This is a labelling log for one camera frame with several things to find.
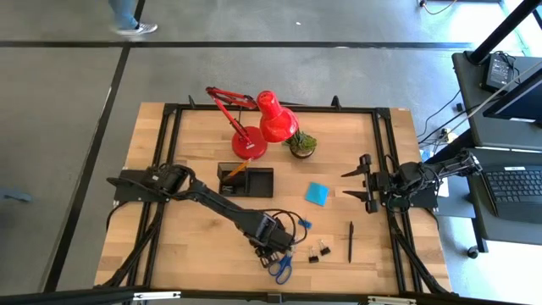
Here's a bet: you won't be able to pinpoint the small grey flat object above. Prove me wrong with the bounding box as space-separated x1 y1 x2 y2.
0 188 33 204

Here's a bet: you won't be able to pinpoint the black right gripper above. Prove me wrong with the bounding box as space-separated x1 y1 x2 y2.
340 153 385 214

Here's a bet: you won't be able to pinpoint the blue-handled scissors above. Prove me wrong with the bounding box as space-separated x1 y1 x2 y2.
268 249 295 286

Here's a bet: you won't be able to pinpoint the dark grey side desk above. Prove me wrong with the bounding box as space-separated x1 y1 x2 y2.
451 50 542 247

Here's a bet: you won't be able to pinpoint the black aluminium table frame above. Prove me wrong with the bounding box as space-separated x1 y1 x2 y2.
93 95 453 297

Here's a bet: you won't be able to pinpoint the yellow floor cable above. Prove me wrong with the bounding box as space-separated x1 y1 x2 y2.
418 0 458 16

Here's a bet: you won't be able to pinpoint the silver metal bracket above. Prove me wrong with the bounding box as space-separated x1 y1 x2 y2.
367 296 418 305
133 291 181 302

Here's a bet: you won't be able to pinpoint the black pen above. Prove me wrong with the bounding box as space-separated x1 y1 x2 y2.
347 220 355 264

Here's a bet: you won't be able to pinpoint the red desk lamp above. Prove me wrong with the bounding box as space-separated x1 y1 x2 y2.
205 86 301 161

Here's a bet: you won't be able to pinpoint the orange pencil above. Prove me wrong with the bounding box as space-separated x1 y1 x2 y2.
220 158 254 183

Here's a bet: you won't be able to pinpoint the black floor cable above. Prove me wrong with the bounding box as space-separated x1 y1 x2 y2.
417 88 467 147

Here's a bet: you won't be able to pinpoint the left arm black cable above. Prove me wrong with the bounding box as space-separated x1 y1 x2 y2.
270 208 308 247

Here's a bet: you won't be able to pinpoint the blue sticky note pad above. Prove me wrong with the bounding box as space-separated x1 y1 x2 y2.
305 182 330 208

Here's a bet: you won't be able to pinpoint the black computer monitor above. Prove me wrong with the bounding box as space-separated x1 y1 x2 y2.
482 67 542 124

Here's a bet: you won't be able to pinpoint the black power adapter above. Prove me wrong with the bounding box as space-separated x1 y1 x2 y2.
484 53 517 93

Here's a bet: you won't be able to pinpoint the person's leg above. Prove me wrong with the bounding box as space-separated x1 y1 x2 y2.
108 0 141 31

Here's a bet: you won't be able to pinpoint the black support pole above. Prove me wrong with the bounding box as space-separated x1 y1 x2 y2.
465 0 542 65

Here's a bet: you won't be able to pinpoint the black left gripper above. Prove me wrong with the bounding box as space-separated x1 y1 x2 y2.
243 211 297 269

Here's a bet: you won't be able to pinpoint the black mesh desk organizer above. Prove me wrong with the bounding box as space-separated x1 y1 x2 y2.
217 161 275 199

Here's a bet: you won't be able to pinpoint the potted succulent in black pot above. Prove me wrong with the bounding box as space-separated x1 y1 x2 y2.
284 130 318 160

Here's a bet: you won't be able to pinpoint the person's shoe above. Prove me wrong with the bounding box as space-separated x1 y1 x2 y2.
114 22 158 36

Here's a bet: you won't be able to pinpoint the black laptop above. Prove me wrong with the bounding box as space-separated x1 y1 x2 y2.
480 164 542 225

